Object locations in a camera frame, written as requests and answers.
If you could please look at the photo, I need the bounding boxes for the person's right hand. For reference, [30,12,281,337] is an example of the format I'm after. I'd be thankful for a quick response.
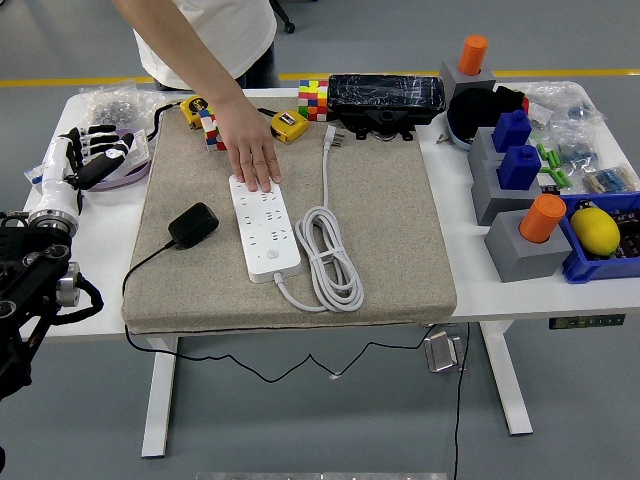
[215,98,281,194]

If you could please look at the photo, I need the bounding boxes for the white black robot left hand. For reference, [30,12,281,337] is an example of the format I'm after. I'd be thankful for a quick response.
[34,126,137,218]

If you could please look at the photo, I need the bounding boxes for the white power strip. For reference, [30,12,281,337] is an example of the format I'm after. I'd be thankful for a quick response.
[229,172,303,284]

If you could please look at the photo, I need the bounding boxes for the black plug adapter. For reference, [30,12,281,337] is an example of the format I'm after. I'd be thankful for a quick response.
[167,201,220,250]

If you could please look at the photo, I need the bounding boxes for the thin black plug cord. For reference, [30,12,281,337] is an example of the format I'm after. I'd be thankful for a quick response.
[122,239,444,383]

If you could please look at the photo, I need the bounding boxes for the dark circuit board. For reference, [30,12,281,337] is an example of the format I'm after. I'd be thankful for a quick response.
[574,198,640,261]

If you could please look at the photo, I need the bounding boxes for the white circuit breaker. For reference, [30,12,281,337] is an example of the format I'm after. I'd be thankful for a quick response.
[23,159,51,187]

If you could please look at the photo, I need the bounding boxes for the colourful puzzle cube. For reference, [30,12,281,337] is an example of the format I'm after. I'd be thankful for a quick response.
[198,107,227,152]

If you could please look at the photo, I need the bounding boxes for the purple tape roll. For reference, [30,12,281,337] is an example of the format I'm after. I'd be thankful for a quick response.
[92,128,153,192]

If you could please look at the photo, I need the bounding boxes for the tall colourful cube tower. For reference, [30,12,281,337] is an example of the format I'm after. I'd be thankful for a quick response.
[298,78,331,123]

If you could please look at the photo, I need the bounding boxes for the white socket box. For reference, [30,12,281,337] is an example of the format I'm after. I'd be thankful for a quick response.
[122,130,151,167]

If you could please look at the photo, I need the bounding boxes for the clear bag of metal nuts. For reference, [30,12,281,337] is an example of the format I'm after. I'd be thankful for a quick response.
[78,84,166,136]

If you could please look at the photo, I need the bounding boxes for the person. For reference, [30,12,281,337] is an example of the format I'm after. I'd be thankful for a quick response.
[112,0,279,92]

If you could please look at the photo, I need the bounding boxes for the black office chair base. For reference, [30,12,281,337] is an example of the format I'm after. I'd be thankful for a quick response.
[272,0,297,35]

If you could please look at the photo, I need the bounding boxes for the black cracked case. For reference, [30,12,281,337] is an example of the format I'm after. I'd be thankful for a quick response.
[328,73,447,127]

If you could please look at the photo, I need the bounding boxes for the grey-brown mat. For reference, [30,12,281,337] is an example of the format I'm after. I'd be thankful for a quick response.
[121,97,459,335]

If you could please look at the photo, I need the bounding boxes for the white blue round base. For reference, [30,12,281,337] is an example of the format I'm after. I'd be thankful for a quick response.
[446,112,474,153]

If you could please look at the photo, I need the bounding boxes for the grey block with round hole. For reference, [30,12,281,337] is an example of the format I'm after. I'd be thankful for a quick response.
[440,57,497,101]
[483,209,574,284]

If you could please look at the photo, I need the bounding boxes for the black cap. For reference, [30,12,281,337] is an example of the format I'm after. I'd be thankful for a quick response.
[448,85,527,146]

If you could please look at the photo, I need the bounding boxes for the grey block with square hole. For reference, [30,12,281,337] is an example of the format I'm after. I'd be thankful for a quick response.
[468,126,506,174]
[471,159,544,226]

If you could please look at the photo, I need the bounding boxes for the orange cylinder peg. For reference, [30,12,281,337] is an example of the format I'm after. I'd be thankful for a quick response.
[458,34,490,77]
[518,193,568,245]

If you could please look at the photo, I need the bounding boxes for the white table leg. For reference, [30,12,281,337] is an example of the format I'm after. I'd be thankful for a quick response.
[479,319,535,436]
[141,335,180,459]

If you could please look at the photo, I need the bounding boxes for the blue square peg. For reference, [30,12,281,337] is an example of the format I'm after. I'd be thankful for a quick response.
[492,109,533,154]
[496,145,543,191]

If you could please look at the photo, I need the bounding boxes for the metal block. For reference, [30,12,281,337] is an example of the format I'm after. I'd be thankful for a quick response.
[423,329,469,374]

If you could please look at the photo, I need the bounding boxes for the green plastic connector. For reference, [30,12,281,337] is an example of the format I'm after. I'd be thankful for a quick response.
[541,167,571,190]
[535,142,562,170]

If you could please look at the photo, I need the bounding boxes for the small clear bag blue parts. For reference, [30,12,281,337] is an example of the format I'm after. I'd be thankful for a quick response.
[547,124,601,166]

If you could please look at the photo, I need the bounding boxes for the large clear bag blue parts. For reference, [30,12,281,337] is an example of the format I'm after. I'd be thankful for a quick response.
[522,79,609,132]

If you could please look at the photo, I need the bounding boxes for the yellow lemon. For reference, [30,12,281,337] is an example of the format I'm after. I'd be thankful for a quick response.
[570,207,622,260]

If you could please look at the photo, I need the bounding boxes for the clear bag of resistors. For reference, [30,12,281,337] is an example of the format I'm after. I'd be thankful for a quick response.
[581,163,640,195]

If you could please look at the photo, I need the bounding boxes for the blue plastic bin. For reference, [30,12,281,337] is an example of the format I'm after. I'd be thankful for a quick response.
[558,191,640,285]

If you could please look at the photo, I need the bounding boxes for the table control panel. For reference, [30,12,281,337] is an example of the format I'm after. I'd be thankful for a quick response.
[548,313,627,331]

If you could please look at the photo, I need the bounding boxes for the yellow tape measure thin lanyard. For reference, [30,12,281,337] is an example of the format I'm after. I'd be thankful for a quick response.
[270,109,310,145]

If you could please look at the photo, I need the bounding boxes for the yellow tape measure black strap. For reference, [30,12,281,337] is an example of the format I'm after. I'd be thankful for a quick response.
[148,93,214,146]

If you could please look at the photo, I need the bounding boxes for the white power strip cable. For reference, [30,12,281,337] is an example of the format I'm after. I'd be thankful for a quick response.
[272,124,365,313]

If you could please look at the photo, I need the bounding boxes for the black hanging cable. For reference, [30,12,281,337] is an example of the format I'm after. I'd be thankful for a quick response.
[452,322,471,480]

